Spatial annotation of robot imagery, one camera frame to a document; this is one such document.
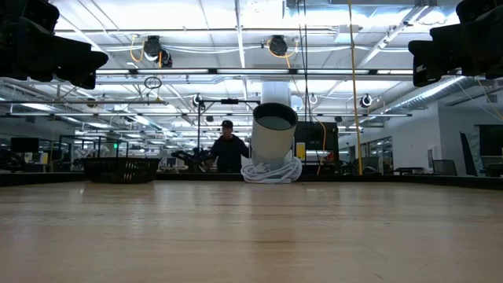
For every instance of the black equipment cabinet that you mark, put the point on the black equipment cabinet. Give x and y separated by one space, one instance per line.
314 135

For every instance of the black mesh basket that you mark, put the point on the black mesh basket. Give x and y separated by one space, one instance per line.
118 169

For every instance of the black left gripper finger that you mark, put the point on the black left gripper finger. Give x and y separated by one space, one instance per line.
80 55
87 81

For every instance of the black aluminium table frame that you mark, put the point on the black aluminium table frame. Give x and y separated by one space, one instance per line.
393 178

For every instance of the yellow sign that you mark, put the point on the yellow sign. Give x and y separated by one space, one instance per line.
300 151

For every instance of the person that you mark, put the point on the person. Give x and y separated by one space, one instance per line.
230 151

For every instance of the black monitor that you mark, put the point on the black monitor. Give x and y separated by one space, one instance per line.
24 144

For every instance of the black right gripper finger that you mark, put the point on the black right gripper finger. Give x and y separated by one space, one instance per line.
448 33
432 59

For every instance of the black pipe stand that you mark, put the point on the black pipe stand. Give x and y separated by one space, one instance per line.
230 101

